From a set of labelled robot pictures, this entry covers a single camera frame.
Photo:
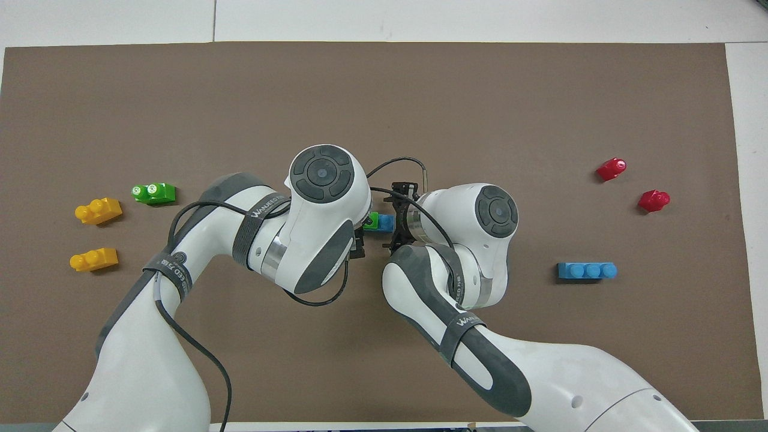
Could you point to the yellow two-stud block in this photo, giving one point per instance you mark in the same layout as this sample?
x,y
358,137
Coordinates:
x,y
99,211
95,260

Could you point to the red one-stud block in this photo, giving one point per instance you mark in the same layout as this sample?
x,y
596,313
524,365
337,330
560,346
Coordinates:
x,y
654,201
611,170

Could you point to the brown table mat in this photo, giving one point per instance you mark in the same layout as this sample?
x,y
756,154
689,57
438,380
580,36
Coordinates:
x,y
384,102

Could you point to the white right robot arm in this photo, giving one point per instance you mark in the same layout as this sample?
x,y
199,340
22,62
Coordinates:
x,y
540,372

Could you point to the blue three-stud block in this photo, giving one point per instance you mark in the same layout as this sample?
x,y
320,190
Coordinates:
x,y
588,271
385,224

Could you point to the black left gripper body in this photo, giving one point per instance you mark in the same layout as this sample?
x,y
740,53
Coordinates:
x,y
358,247

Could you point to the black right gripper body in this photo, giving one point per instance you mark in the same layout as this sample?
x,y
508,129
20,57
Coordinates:
x,y
401,191

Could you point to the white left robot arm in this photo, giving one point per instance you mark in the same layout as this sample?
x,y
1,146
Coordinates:
x,y
180,312

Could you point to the green two-stud block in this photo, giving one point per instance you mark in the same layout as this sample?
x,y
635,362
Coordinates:
x,y
154,193
371,221

